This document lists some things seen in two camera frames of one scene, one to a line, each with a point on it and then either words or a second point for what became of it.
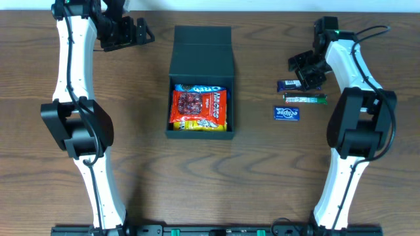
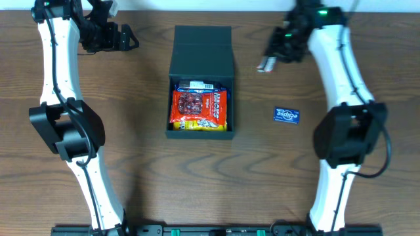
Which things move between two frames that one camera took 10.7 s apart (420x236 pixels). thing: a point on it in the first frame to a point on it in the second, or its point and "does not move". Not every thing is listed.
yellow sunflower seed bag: (198, 125) does not move
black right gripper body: (305, 69) to (275, 51)
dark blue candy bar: (291, 85) to (195, 84)
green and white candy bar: (305, 98) to (267, 64)
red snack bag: (190, 105) does not move
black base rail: (218, 231) does not move
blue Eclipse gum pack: (287, 113) does not move
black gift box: (203, 55) does not move
